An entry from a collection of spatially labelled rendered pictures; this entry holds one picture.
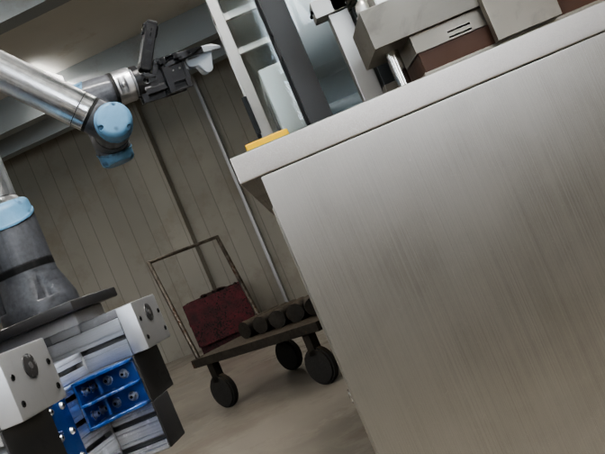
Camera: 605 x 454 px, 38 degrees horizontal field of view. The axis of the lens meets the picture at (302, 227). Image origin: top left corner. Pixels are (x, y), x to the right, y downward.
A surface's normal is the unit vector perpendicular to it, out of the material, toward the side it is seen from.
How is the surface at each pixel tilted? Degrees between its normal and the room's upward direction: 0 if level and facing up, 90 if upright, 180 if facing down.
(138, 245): 90
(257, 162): 90
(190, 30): 90
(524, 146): 90
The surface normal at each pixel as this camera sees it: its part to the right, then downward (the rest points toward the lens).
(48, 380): 0.91, -0.39
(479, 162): 0.00, -0.01
